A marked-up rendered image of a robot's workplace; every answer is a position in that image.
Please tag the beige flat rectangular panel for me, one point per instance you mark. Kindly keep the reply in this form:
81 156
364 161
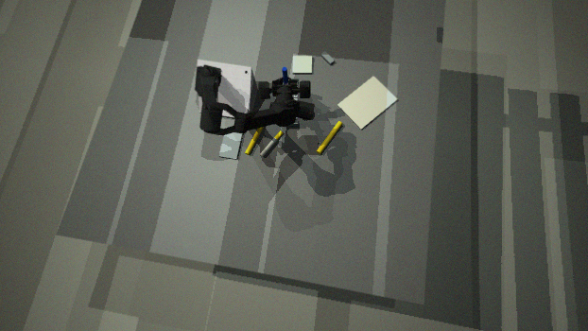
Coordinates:
367 102

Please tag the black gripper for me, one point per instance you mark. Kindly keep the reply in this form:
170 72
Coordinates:
279 89

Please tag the blue stylus with white tip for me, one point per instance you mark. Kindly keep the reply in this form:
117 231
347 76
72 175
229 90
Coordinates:
285 75

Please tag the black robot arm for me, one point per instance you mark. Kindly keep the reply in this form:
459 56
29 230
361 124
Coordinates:
281 113

